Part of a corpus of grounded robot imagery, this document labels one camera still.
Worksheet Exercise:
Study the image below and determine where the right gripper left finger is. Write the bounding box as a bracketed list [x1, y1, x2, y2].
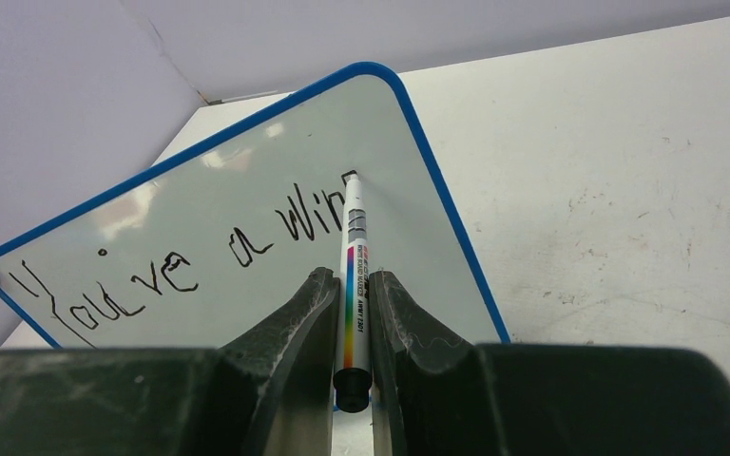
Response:
[0, 268, 340, 455]

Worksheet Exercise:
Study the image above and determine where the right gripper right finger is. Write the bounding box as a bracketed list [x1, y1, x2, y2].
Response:
[369, 272, 730, 455]

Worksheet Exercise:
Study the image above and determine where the white marker pen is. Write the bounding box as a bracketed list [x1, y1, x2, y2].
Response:
[333, 171, 373, 413]

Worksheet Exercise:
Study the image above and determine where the blue framed whiteboard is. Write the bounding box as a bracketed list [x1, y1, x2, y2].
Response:
[0, 63, 509, 348]

